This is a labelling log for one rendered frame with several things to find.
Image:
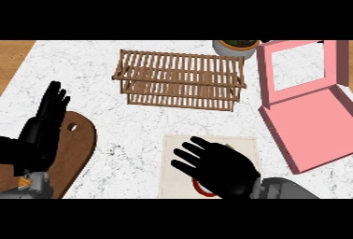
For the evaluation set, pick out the red rimmed can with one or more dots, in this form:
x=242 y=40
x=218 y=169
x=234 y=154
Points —
x=199 y=189

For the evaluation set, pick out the wooden tiered shelf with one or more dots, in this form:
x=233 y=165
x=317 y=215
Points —
x=178 y=79

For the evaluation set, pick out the grey plant pot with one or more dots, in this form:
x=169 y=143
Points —
x=234 y=48

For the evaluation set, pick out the brown wooden cutting board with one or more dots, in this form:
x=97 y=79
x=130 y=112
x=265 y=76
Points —
x=67 y=149

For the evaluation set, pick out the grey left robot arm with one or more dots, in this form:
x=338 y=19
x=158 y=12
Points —
x=28 y=186

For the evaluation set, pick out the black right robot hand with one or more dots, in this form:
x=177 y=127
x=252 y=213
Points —
x=224 y=168

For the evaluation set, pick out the open pink box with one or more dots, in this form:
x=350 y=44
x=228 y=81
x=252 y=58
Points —
x=305 y=105

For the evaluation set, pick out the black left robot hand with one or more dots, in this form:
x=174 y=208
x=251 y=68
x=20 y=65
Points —
x=42 y=124

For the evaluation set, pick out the beige placemat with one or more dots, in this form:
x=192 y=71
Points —
x=174 y=168

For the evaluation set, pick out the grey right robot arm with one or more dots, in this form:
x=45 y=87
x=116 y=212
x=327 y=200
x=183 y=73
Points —
x=283 y=188

